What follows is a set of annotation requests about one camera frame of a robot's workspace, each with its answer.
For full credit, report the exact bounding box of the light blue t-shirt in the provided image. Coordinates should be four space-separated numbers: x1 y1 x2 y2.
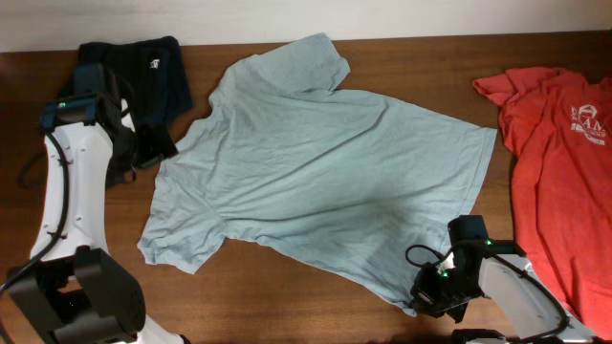
138 33 496 314

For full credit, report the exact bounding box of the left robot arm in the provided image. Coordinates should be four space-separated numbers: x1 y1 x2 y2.
1 63 187 344

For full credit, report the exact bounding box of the black folded garment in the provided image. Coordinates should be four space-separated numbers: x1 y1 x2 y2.
104 47 168 123

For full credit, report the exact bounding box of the red printed t-shirt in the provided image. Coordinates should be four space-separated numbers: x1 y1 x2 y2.
472 67 611 340

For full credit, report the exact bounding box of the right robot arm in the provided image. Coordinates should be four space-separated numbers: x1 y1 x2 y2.
404 215 603 344

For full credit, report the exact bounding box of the navy blue folded garment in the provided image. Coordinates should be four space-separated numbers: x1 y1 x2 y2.
77 36 192 124

